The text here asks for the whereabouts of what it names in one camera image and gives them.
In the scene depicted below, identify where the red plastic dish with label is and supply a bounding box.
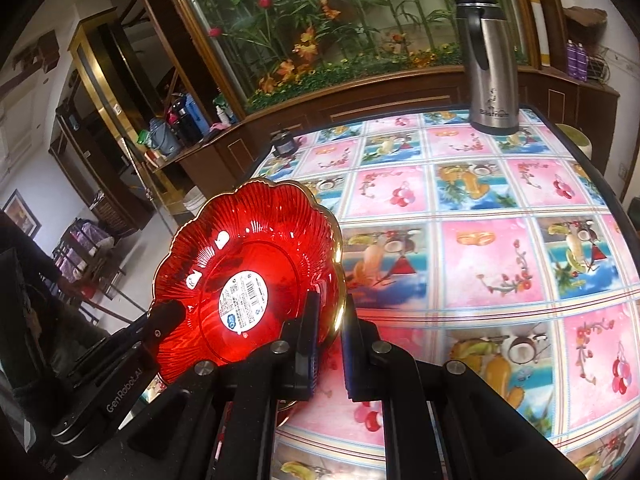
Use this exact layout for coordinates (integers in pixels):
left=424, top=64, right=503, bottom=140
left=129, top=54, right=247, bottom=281
left=152, top=178, right=347, bottom=385

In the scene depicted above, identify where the colourful fruit pattern tablecloth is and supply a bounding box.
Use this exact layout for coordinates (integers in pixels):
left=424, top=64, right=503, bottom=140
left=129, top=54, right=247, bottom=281
left=256, top=108, right=639, bottom=479

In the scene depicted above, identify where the white plastic bucket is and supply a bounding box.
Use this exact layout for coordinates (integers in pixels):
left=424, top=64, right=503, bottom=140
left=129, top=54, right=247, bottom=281
left=182, top=186, right=207, bottom=217

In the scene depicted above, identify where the small black jar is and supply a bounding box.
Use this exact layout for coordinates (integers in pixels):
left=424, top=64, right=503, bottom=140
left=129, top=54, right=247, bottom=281
left=271, top=129, right=299, bottom=158

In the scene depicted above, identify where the stainless steel thermos jug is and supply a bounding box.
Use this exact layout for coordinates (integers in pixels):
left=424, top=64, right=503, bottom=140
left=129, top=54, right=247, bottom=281
left=456, top=0, right=518, bottom=136

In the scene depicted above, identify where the purple bottles pair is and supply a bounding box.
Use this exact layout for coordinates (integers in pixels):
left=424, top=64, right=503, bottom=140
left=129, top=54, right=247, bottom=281
left=566, top=40, right=588, bottom=81

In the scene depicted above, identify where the framed wall picture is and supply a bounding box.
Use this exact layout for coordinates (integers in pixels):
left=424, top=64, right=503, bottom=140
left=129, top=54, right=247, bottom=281
left=2, top=188, right=41, bottom=238

